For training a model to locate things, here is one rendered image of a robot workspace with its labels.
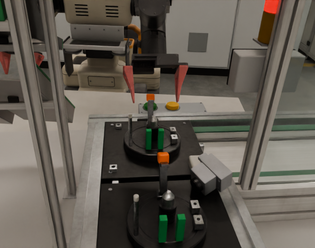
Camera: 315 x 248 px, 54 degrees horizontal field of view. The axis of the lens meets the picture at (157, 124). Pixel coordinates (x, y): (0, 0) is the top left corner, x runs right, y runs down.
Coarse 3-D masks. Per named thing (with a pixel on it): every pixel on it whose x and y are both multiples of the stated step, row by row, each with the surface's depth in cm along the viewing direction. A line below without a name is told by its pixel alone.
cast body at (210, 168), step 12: (204, 156) 65; (192, 168) 61; (204, 168) 61; (216, 168) 60; (228, 168) 60; (192, 180) 60; (204, 180) 59; (216, 180) 60; (228, 180) 60; (204, 192) 60
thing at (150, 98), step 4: (148, 96) 77; (152, 96) 77; (148, 100) 76; (152, 100) 76; (148, 104) 78; (152, 104) 78; (148, 108) 78; (152, 108) 78; (148, 112) 78; (152, 112) 78; (148, 116) 78; (148, 120) 78
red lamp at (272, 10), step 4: (268, 0) 49; (272, 0) 49; (276, 0) 48; (264, 4) 51; (268, 4) 50; (272, 4) 49; (276, 4) 48; (264, 8) 51; (268, 8) 50; (272, 8) 49; (276, 8) 49; (272, 12) 49
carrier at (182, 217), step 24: (120, 192) 61; (144, 192) 61; (168, 192) 50; (192, 192) 62; (216, 192) 62; (120, 216) 56; (144, 216) 53; (168, 216) 51; (192, 216) 54; (216, 216) 57; (120, 240) 51; (144, 240) 49; (168, 240) 49; (192, 240) 49; (216, 240) 52
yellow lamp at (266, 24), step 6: (264, 12) 51; (264, 18) 51; (270, 18) 50; (264, 24) 51; (270, 24) 50; (264, 30) 51; (270, 30) 51; (258, 36) 53; (264, 36) 52; (270, 36) 51; (264, 42) 52
